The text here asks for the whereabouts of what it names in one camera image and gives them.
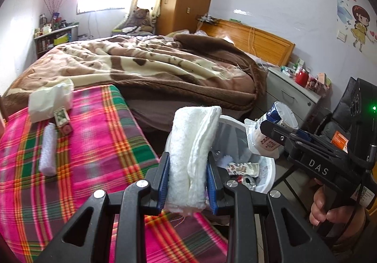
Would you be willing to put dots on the white tissue pack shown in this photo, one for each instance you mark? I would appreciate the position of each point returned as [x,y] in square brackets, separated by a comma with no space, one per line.
[45,101]

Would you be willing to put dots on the grey bedside drawer cabinet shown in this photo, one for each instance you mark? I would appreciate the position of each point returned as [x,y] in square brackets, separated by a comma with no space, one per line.
[279,87]

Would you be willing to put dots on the patterned paper cup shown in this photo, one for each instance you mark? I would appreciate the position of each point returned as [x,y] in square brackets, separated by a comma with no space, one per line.
[251,169]

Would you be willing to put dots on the white foam net sleeve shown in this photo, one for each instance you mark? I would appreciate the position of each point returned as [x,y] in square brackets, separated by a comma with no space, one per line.
[47,163]

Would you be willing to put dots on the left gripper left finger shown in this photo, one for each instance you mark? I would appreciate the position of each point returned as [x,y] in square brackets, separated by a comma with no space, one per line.
[86,237]

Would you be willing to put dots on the brown beige patterned blanket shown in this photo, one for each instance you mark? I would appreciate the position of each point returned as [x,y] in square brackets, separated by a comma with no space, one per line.
[197,69]

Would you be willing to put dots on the pink plaid table cloth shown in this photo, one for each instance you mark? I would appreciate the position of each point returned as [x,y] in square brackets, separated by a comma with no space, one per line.
[106,150]

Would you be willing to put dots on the person's right hand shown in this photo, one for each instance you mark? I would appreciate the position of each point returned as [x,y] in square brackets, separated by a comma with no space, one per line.
[339,215]

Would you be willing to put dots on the orange wooden headboard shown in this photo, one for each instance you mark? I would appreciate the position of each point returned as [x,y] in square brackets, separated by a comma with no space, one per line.
[267,46]

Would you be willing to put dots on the cluttered grey shelf unit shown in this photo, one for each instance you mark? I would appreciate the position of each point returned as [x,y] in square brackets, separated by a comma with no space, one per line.
[50,34]

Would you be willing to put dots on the dried branch decoration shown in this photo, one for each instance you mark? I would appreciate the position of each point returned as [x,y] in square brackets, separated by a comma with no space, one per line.
[53,6]

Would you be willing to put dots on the white yogurt cup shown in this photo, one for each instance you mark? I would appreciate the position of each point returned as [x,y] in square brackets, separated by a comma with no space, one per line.
[262,145]

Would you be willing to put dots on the red jar on cabinet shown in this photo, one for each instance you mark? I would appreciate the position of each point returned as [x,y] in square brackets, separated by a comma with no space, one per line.
[302,77]

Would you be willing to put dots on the clear plastic water bottle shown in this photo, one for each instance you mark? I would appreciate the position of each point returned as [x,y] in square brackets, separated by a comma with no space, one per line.
[247,181]

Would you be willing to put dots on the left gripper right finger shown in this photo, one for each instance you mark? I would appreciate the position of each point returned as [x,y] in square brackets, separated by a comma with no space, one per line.
[261,224]

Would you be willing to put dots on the brown teddy bear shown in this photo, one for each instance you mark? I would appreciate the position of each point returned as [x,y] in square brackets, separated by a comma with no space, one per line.
[140,19]

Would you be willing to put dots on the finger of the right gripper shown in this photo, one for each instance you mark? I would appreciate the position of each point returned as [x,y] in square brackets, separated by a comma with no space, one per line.
[307,142]
[287,139]

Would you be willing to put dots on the small green white box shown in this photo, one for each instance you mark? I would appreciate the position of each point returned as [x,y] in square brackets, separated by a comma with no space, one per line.
[61,117]

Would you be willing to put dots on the white plastic trash bin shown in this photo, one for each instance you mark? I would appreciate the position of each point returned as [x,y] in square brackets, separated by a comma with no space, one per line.
[230,144]

